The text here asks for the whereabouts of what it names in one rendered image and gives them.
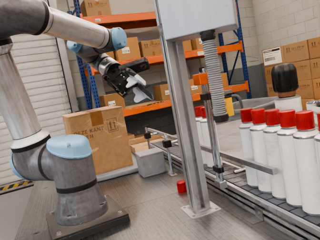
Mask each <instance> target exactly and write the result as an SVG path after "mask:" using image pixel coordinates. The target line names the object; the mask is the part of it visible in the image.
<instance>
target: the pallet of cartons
mask: <svg viewBox="0 0 320 240"><path fill-rule="evenodd" d="M262 57H263V64H264V67H265V78H266V82H267V84H266V85H267V92H268V97H275V96H278V95H277V92H274V90H273V85H272V79H271V70H272V67H273V66H275V65H279V64H284V63H293V64H294V66H295V67H296V70H297V76H298V85H299V87H298V89H297V90H296V95H300V96H301V104H302V110H307V107H306V102H308V101H313V100H320V37H316V38H312V39H308V40H302V41H298V42H294V43H290V44H286V45H282V46H277V47H273V48H269V49H265V50H262Z"/></svg>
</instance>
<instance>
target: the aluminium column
mask: <svg viewBox="0 0 320 240"><path fill-rule="evenodd" d="M153 5H154V10H155V15H156V21H157V26H160V25H161V24H162V23H161V17H160V10H159V5H158V0H153ZM160 44H161V50H162V55H163V60H164V66H165V71H166V77H167V82H168V87H169V93H170V100H171V106H172V111H173V117H174V122H175V127H176V133H177V138H178V144H179V149H180V156H181V162H182V167H183V173H184V178H185V183H186V189H187V195H188V200H189V205H190V208H191V209H192V210H193V211H194V212H195V213H198V212H201V211H204V210H208V209H211V207H210V200H209V194H208V188H207V183H206V177H205V171H204V166H203V160H202V154H201V149H200V141H199V136H198V130H197V124H196V119H195V113H194V107H193V101H192V96H191V90H190V82H189V77H188V71H187V65H186V60H185V54H184V48H183V43H182V40H180V41H176V42H170V41H166V40H165V39H164V35H162V36H160Z"/></svg>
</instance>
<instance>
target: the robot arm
mask: <svg viewBox="0 0 320 240"><path fill-rule="evenodd" d="M18 34H30V35H35V36H39V35H41V34H46V35H50V36H53V37H57V38H60V39H64V40H67V47H68V48H69V49H70V50H71V51H72V52H73V53H74V54H76V55H77V56H79V57H80V58H81V59H83V60H84V61H85V62H87V63H88V64H89V65H90V66H91V67H93V68H94V69H96V70H97V71H98V72H99V73H101V74H102V78H103V79H104V81H105V82H106V83H107V84H108V85H110V86H111V87H112V88H113V89H114V90H115V91H116V93H118V94H119V92H120V93H121V94H123V93H125V94H124V95H120V94H119V95H120V96H122V97H123V98H124V97H126V96H127V95H128V92H129V91H130V90H131V89H132V88H133V87H134V88H133V92H134V93H135V98H134V101H135V102H136V103H137V102H140V101H142V100H144V99H146V98H148V99H150V100H153V96H152V94H151V93H150V92H148V91H147V90H146V89H145V88H144V87H143V86H142V85H144V86H146V81H145V80H144V79H143V78H142V77H141V76H139V75H138V74H137V73H139V72H142V71H145V70H148V69H150V64H149V62H148V60H147V58H146V57H143V58H140V59H137V60H134V61H131V62H128V63H125V64H122V65H120V64H119V63H118V62H117V61H116V60H114V59H113V58H111V57H110V56H109V55H107V54H106V52H110V51H115V50H119V49H123V48H124V47H125V46H126V44H127V36H126V33H125V31H124V30H123V29H122V28H120V27H116V28H112V29H108V28H105V27H103V26H100V25H97V24H95V23H92V22H89V21H87V20H84V19H81V18H78V17H75V16H73V15H70V14H67V13H65V12H62V11H60V10H57V9H54V8H51V7H49V6H48V5H47V3H46V2H45V1H43V0H0V112H1V114H2V116H3V118H4V121H5V123H6V125H7V127H8V130H9V132H10V134H11V137H12V139H13V140H12V143H11V145H10V148H11V151H12V152H11V154H10V156H11V157H10V167H11V169H12V171H13V172H14V174H15V175H16V176H18V177H19V178H21V179H24V180H30V181H39V180H52V181H55V186H56V190H57V202H56V210H55V217H56V222H57V223H58V224H59V225H62V226H75V225H80V224H84V223H87V222H90V221H93V220H95V219H97V218H99V217H101V216H102V215H104V214H105V213H106V212H107V211H108V209H109V207H108V202H107V199H106V198H105V196H104V194H103V192H102V191H101V189H100V187H99V186H98V182H97V178H96V172H95V168H94V163H93V157H92V149H91V147H90V143H89V140H88V138H87V137H85V136H83V135H77V134H70V135H61V136H56V137H53V138H51V136H50V134H49V132H48V131H46V130H43V129H42V128H41V126H40V123H39V121H38V118H37V116H36V113H35V111H34V109H33V106H32V104H31V101H30V99H29V97H28V94H27V92H26V89H25V87H24V84H23V82H22V79H21V77H20V74H19V72H18V69H17V67H16V64H15V62H14V60H13V57H12V55H11V52H10V51H11V48H12V46H13V42H12V40H11V36H13V35H18ZM138 83H141V84H142V85H141V84H138ZM116 89H117V90H116Z"/></svg>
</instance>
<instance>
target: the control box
mask: <svg viewBox="0 0 320 240"><path fill-rule="evenodd" d="M158 5H159V10H160V17H161V23H162V28H163V34H164V39H165V40H166V41H170V42H176V41H180V40H182V41H187V40H192V39H197V38H200V37H201V35H200V32H202V31H205V30H215V32H214V33H215V34H218V33H223V32H227V31H231V30H237V29H238V28H239V23H238V16H237V10H236V3H235V0H158Z"/></svg>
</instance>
